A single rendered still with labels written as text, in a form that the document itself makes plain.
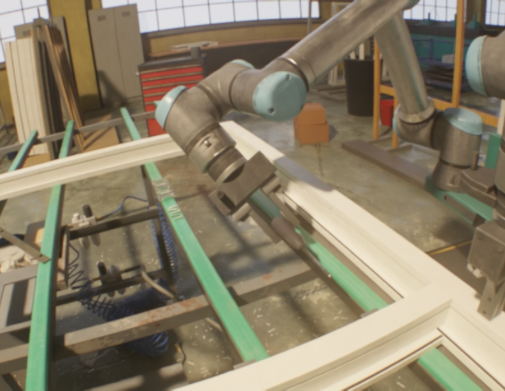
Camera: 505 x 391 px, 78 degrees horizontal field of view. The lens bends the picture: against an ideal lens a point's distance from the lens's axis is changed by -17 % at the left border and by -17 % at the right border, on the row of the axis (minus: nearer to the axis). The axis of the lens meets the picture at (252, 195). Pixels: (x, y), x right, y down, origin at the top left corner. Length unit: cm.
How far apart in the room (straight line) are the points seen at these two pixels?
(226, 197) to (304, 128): 322
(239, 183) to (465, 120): 88
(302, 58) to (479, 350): 57
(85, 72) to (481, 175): 736
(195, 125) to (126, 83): 685
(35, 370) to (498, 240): 67
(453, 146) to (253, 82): 87
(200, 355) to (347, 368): 126
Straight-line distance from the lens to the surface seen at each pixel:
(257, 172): 70
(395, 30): 117
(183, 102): 73
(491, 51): 58
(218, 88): 75
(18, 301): 114
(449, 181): 139
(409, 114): 138
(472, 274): 169
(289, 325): 178
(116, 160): 132
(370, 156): 350
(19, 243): 102
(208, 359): 168
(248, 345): 57
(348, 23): 80
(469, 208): 133
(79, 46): 755
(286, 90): 65
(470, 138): 135
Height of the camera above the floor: 130
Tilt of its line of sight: 27 degrees down
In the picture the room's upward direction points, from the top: 5 degrees counter-clockwise
